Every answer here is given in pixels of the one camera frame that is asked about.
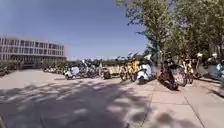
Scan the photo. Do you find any group of green trees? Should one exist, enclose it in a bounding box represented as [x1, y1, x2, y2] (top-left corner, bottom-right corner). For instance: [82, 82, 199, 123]
[116, 0, 224, 64]

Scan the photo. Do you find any row of parked scooters and bicycles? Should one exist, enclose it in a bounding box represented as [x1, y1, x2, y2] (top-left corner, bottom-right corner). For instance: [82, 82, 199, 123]
[42, 51, 224, 92]

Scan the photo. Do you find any row of bushes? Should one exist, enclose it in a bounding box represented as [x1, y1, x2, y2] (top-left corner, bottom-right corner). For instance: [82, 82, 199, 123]
[0, 59, 70, 71]

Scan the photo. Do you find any white building with window rows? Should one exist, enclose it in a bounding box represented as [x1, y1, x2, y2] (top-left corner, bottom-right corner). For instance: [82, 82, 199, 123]
[0, 35, 67, 65]

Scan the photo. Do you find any grey paved plaza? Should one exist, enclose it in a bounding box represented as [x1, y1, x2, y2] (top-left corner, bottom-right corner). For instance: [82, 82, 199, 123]
[0, 68, 224, 128]

